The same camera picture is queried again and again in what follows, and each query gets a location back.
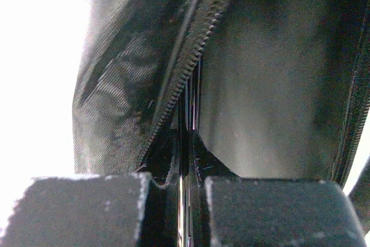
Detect black racket bag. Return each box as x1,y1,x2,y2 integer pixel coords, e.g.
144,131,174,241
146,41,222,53
72,0,369,185

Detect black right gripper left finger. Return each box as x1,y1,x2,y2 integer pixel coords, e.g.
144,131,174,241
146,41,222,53
1,130,179,246

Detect black racket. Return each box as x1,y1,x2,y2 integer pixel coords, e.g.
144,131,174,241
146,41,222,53
179,59,202,246

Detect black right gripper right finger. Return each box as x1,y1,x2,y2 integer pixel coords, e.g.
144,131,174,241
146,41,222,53
188,131,366,246

